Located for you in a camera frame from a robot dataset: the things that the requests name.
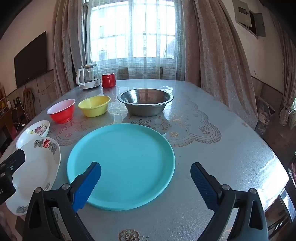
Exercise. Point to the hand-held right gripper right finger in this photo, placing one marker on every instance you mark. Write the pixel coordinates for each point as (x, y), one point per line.
(203, 185)

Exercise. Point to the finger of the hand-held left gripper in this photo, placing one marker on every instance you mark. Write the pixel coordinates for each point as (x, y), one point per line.
(13, 162)

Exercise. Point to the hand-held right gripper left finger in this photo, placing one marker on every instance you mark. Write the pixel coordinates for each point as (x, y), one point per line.
(87, 185)

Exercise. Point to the white oval plate red print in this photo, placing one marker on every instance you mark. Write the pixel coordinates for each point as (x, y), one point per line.
(34, 169)

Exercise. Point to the small white floral plate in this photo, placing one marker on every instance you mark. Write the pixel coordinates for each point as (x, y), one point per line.
(27, 136)

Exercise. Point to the teal round plate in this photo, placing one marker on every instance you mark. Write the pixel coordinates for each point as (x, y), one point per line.
(129, 157)

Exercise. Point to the red plastic bowl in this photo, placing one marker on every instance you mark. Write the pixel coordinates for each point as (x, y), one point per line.
(62, 114)

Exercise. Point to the yellow plastic bowl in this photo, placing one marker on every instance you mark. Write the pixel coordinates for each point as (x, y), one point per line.
(94, 110)

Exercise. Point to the stainless steel bowl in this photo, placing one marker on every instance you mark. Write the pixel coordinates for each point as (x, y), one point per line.
(145, 109)

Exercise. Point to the wooden cabinet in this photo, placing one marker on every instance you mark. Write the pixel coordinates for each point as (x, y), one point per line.
(7, 125)

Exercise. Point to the open shelf with ornaments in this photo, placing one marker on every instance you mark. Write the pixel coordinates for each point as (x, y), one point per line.
(2, 102)

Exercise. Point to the patterned bag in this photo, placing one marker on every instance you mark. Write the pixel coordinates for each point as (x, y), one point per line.
(264, 115)

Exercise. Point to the white glass kettle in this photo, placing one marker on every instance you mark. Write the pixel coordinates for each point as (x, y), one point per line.
(89, 80)

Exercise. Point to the red mug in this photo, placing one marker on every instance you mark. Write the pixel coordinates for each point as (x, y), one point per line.
(108, 81)

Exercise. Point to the wooden chair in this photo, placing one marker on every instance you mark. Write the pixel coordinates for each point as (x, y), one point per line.
(161, 73)
(122, 74)

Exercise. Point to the tied beige curtain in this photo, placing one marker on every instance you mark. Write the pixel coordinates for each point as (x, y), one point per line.
(285, 92)

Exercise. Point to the sheer white curtain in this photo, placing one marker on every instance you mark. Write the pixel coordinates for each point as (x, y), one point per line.
(138, 67)

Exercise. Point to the black wall television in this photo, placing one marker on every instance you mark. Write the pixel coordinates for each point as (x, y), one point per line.
(30, 60)

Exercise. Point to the grey wall electrical box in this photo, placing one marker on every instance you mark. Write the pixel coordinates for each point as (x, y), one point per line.
(251, 20)

